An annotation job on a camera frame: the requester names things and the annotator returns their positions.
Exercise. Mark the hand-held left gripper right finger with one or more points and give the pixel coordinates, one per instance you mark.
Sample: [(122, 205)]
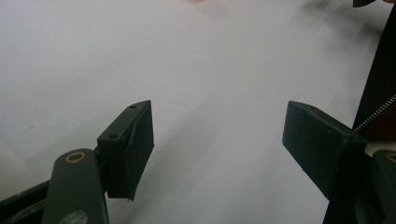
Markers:
[(323, 155)]

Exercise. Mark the dark red zippered pouch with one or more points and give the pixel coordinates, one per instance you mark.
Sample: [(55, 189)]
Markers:
[(381, 81)]

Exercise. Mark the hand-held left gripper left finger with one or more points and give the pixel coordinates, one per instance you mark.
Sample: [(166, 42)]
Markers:
[(124, 155)]

